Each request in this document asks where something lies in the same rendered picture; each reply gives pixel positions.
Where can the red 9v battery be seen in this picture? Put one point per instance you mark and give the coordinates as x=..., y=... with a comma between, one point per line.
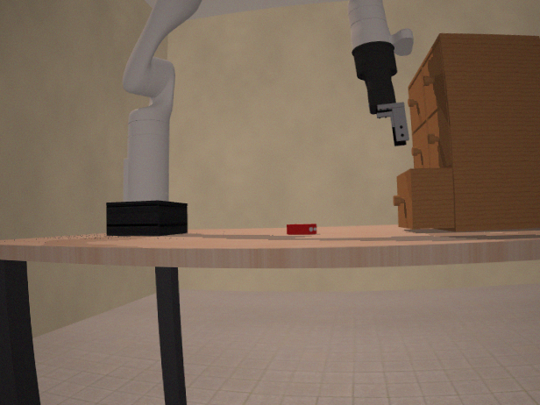
x=301, y=229

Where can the brown wooden chest of drawers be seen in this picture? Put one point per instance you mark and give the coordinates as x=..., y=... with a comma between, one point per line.
x=492, y=84

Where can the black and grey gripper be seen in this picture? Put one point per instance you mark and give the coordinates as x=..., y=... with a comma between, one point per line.
x=373, y=48

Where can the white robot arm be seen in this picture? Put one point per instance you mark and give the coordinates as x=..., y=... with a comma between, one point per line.
x=146, y=169

